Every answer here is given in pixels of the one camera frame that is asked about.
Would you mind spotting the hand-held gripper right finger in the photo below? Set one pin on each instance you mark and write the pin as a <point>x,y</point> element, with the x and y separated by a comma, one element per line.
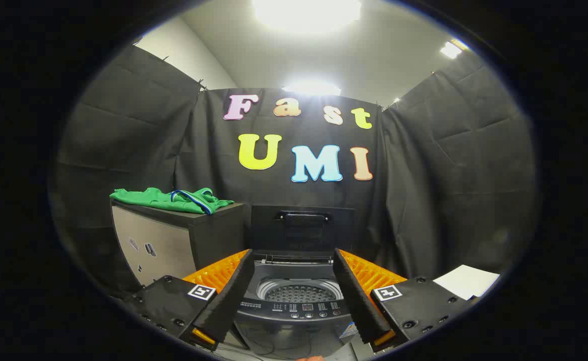
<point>354,296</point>

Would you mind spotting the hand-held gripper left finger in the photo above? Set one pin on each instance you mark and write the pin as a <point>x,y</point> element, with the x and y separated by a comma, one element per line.
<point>234,296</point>

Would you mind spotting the dark grey washing machine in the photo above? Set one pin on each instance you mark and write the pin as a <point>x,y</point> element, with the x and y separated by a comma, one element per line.
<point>296,311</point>

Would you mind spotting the dark washing machine lid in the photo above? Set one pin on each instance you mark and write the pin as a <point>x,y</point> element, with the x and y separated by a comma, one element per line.
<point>299,235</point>

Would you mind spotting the green polo shirt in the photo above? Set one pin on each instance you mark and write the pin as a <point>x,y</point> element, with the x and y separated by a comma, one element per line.
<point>173,199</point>

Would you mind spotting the dark grey cabinet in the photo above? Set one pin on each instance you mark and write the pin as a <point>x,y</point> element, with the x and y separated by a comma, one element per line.
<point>213,235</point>

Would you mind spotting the black backdrop cloth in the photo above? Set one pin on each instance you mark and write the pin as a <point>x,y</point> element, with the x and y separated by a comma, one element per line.
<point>444,165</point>

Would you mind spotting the ceiling light panel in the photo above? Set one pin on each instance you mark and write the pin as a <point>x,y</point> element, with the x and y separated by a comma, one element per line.
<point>451,49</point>
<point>311,88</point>

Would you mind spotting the large ceiling light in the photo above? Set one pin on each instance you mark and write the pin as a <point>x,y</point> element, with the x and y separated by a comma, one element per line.
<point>306,12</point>

